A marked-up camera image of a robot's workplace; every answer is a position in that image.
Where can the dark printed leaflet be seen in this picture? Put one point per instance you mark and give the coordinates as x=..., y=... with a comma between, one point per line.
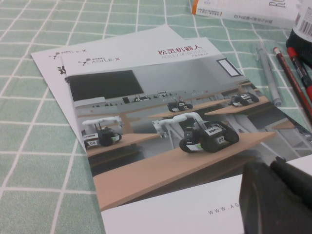
x=299, y=124

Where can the green checkered tablecloth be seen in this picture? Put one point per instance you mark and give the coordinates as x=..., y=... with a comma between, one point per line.
x=29, y=146

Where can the white ROS book orange edge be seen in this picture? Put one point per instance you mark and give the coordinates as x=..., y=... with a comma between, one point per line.
x=243, y=9

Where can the grey pen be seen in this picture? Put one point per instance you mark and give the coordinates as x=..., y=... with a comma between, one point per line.
x=268, y=75

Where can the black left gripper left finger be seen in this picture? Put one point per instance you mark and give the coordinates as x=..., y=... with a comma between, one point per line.
x=268, y=204

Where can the AgileX brochure with robot photo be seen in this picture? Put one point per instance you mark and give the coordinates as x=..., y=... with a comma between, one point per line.
x=146, y=122

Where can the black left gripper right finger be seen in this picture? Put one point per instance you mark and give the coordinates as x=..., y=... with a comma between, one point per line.
x=297, y=178

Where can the white AgileX brochure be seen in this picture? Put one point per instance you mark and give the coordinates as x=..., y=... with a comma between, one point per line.
x=48, y=63

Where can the red black fineliner pen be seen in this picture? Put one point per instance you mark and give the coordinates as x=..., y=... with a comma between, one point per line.
x=301, y=70

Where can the black mesh pen holder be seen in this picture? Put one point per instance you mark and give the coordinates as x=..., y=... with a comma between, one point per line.
x=301, y=46

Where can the red pencil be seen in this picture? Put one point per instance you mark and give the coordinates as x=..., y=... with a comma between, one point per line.
x=290, y=75

